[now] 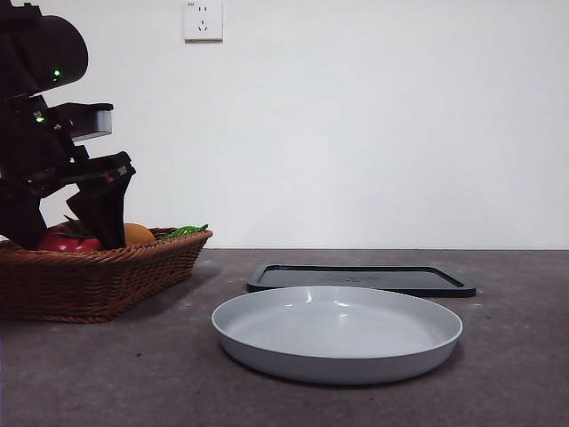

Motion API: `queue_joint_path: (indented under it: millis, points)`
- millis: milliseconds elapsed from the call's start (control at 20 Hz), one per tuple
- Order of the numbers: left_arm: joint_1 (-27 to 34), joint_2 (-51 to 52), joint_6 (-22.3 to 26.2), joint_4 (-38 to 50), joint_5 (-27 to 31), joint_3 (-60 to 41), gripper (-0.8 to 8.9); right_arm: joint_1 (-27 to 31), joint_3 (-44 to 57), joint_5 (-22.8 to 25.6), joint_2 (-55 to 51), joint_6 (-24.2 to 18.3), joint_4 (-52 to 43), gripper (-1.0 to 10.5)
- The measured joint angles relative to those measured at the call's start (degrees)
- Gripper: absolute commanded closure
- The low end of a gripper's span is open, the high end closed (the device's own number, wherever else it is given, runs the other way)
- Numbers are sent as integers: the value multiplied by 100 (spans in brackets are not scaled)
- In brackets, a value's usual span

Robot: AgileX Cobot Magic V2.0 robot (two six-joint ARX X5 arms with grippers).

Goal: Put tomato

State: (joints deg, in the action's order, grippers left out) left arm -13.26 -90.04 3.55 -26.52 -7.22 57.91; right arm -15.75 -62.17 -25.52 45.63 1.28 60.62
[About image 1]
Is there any orange-brown potato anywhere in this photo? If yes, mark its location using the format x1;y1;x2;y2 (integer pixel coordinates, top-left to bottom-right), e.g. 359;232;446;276
123;222;157;246

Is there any black rectangular tray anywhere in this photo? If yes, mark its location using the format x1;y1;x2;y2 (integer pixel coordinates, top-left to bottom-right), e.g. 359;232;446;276
246;264;477;298

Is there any brown wicker basket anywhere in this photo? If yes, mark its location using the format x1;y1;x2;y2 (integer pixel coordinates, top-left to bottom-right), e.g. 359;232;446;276
0;227;214;324

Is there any red tomato with green stem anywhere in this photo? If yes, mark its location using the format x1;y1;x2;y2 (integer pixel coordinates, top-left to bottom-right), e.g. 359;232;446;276
37;215;106;254

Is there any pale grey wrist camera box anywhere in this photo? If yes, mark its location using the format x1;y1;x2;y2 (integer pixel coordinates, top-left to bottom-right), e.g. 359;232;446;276
70;109;114;144

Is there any white wall socket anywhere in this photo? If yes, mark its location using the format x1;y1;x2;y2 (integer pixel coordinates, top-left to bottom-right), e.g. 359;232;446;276
184;0;225;44

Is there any green pepper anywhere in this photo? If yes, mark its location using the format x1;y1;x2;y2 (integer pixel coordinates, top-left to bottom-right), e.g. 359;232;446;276
159;223;210;242

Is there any grey round plate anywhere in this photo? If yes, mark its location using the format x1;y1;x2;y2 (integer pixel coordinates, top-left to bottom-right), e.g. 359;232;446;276
212;285;465;386

